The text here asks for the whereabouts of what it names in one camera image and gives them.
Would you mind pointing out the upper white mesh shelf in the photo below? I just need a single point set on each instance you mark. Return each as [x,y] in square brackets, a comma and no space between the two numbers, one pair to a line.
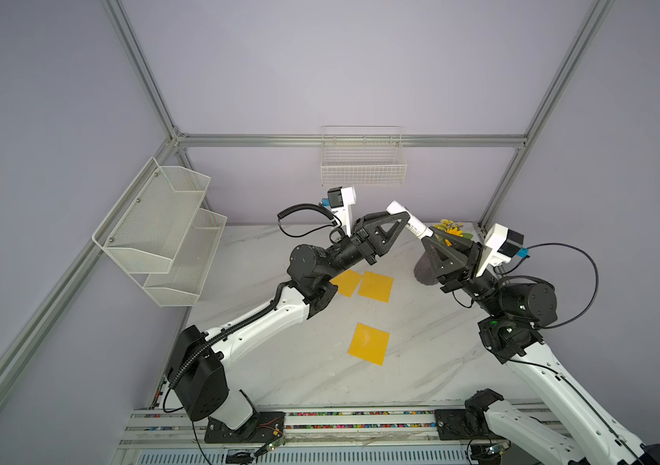
[145,230]

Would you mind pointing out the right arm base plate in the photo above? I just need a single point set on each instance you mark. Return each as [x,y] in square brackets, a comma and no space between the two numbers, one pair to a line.
[468,422]

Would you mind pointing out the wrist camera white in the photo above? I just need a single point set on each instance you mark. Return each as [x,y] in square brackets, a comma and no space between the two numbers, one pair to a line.
[500,246]
[339,201]

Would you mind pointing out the lower white mesh shelf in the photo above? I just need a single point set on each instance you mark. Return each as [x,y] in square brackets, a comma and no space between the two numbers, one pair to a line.
[184,283]

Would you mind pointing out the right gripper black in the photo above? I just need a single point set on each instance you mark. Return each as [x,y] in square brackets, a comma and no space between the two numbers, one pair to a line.
[452,274]

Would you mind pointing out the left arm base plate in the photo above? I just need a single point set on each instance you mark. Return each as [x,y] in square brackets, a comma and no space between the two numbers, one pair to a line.
[238,421]

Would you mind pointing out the yellow envelope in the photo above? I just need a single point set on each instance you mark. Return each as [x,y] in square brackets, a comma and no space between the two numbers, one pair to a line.
[347,282]
[376,287]
[369,344]

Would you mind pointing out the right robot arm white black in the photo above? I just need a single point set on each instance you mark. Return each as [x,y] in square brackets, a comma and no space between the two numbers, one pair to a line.
[519,309]

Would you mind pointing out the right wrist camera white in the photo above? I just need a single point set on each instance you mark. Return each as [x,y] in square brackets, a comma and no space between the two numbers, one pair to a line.
[500,246]

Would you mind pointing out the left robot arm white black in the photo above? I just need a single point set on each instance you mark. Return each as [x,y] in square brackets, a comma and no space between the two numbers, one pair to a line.
[197,368]

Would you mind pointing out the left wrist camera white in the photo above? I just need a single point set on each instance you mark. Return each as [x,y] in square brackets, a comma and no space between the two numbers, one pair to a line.
[339,201]

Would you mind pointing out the white mesh shelf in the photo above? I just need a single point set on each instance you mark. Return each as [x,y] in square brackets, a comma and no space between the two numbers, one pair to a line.
[145,230]
[184,283]

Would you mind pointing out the white glue stick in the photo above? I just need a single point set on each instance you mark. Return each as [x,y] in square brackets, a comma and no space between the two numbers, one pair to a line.
[414,225]

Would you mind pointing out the dark purple vase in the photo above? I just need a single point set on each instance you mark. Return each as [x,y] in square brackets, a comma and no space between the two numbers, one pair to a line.
[423,272]

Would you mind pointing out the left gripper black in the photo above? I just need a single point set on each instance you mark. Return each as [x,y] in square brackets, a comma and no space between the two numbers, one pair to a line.
[368,240]

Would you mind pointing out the sunflower bouquet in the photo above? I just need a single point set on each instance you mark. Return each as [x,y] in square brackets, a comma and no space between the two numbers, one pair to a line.
[454,228]

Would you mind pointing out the white wire wall basket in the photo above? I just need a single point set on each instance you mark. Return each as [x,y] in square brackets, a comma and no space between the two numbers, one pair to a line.
[362,156]

